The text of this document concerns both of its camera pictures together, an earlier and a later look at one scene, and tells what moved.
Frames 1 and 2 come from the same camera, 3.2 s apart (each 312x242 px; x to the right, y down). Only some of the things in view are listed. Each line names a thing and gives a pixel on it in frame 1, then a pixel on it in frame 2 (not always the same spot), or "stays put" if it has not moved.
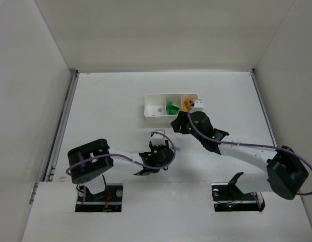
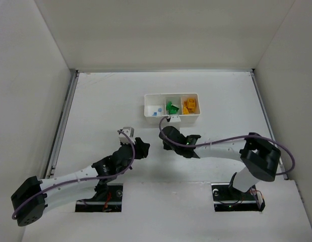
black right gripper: x=182 y=123 → x=171 y=134
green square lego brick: x=174 y=110 stays put
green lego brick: x=169 y=106 stays put
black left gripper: x=150 y=156 → x=141 y=148
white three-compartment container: x=163 y=108 stays put
